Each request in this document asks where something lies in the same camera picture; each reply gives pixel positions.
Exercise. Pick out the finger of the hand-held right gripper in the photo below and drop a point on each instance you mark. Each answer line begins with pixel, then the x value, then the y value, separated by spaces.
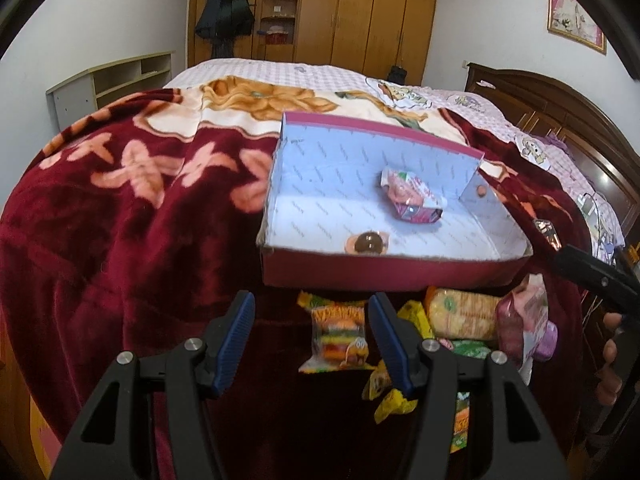
pixel 590 275

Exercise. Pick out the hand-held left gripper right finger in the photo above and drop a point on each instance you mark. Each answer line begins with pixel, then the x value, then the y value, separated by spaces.
pixel 395 352

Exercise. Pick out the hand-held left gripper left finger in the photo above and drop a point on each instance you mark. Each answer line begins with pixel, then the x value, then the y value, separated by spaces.
pixel 235 347

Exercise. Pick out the yellow cake packet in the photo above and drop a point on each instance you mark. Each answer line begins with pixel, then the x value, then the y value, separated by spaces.
pixel 417 316

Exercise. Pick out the burger gummy packet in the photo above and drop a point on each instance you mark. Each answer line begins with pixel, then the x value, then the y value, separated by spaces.
pixel 337 340

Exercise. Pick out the purple jelly cup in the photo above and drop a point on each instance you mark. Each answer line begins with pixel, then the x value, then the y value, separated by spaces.
pixel 549 342

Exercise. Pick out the pink drink pouch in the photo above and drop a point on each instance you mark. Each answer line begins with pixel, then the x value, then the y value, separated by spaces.
pixel 522 327

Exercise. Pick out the orange green snack packet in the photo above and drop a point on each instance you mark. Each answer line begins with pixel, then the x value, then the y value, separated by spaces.
pixel 460 422

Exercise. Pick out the red cardboard box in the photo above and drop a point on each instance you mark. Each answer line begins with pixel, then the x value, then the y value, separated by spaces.
pixel 325 180

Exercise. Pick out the person's right hand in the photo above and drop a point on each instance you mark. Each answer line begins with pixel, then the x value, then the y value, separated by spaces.
pixel 607 355

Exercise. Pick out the yellow candy packet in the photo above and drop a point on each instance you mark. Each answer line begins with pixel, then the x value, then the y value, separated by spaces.
pixel 392 402

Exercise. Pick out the shiny foil wrapper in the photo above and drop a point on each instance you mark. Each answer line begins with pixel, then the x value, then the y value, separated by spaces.
pixel 545 230

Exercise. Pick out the rice cracker packet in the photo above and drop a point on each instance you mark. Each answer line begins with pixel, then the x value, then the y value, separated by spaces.
pixel 462 317

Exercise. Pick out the brown jelly cup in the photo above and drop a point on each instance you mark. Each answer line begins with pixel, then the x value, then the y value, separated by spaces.
pixel 367 242

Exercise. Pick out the dark red floral blanket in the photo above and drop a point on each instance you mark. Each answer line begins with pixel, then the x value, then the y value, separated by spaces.
pixel 125 240

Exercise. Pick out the pink snack packet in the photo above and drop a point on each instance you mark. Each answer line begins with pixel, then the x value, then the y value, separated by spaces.
pixel 410 197

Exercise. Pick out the dark wooden headboard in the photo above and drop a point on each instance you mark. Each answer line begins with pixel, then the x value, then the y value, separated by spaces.
pixel 550 95

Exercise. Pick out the small black object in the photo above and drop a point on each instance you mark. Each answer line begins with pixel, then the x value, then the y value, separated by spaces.
pixel 398 74

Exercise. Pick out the pink checkered bed sheet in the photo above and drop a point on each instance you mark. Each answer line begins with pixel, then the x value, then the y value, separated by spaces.
pixel 325 77

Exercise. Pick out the white shelf unit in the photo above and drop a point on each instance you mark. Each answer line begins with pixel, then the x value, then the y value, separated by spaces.
pixel 65 100

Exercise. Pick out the red storage box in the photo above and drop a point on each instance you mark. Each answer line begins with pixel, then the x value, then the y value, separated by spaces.
pixel 276 37

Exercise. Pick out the black hanging coat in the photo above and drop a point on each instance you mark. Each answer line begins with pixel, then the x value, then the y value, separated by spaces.
pixel 209 17

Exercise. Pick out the dark green hanging coat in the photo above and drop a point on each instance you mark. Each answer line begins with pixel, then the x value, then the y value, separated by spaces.
pixel 239 10

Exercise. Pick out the wooden wardrobe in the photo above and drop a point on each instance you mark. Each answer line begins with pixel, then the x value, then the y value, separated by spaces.
pixel 350 10

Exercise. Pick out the wooden bed frame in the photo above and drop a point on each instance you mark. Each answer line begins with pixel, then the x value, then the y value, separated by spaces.
pixel 12 410

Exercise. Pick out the framed wall picture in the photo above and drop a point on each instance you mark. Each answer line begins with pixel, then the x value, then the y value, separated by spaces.
pixel 572 15

